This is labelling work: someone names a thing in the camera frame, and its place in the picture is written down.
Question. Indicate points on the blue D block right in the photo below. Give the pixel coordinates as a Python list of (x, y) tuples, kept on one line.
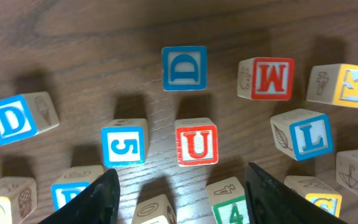
[(185, 68)]

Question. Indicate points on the blue D block centre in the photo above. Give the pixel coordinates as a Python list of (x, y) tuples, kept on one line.
[(26, 115)]

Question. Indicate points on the blue L block right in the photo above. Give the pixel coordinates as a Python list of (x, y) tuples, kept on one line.
[(302, 134)]

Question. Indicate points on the green J block right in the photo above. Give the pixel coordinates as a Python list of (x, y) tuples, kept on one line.
[(157, 210)]

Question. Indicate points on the yellow S block bottom right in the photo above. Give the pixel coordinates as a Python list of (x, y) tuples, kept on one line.
[(316, 192)]

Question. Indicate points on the blue 5 block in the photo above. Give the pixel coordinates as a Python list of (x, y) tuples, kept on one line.
[(125, 142)]

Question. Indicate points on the blue d block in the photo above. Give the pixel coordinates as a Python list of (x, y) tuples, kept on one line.
[(26, 115), (185, 68)]

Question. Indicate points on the yellow O block middle row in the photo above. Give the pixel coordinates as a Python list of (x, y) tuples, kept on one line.
[(18, 199)]

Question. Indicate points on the green 4 block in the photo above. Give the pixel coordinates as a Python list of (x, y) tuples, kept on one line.
[(228, 201)]

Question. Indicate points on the blue P block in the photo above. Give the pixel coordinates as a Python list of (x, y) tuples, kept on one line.
[(72, 182)]

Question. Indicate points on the red M block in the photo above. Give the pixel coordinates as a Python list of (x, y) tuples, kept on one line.
[(266, 78)]

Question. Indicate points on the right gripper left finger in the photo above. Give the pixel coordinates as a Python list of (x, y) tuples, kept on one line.
[(96, 204)]

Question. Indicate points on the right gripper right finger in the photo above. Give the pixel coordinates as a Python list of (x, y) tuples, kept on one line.
[(271, 202)]

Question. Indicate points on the red U block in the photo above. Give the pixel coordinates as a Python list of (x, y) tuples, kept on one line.
[(196, 141)]

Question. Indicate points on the yellow K block far right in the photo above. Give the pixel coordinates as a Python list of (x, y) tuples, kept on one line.
[(334, 84)]

